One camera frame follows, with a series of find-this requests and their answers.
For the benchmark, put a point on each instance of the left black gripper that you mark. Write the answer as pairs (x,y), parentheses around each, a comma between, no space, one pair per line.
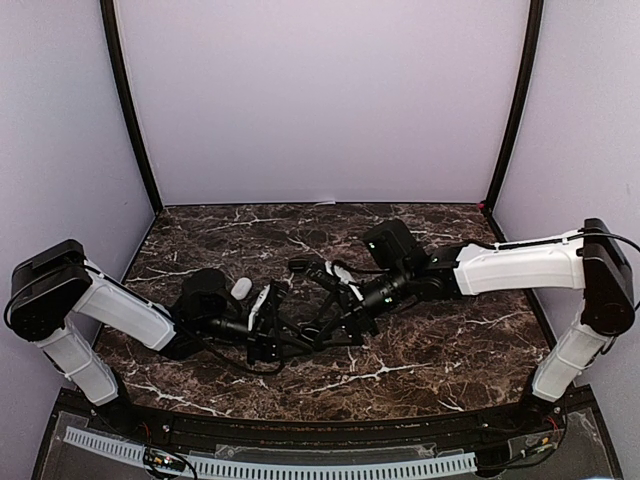
(266,342)

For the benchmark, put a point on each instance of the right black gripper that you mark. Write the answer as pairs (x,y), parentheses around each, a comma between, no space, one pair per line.
(355,316)

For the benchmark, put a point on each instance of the white earbud charging case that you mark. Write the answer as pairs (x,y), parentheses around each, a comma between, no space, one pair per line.
(241,288)

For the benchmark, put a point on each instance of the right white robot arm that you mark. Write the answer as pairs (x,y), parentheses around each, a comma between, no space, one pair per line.
(588,259)

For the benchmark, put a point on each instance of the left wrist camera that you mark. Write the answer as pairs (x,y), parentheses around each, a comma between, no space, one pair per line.
(262,313)

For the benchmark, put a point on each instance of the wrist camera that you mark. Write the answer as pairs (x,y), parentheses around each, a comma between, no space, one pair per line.
(262,313)
(331,276)

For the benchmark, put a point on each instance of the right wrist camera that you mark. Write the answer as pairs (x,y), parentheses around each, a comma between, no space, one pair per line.
(331,276)

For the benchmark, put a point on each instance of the white slotted cable duct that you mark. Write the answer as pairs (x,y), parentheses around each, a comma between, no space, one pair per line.
(239,462)

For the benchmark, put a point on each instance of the black front rail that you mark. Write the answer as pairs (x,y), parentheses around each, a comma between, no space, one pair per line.
(458,429)

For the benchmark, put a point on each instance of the left black frame post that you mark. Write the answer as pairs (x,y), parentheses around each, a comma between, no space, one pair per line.
(126,101)

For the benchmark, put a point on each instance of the black frame post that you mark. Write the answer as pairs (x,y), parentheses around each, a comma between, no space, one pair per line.
(126,101)
(516,111)

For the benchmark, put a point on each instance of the right black frame post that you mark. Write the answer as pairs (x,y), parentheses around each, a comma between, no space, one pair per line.
(516,111)

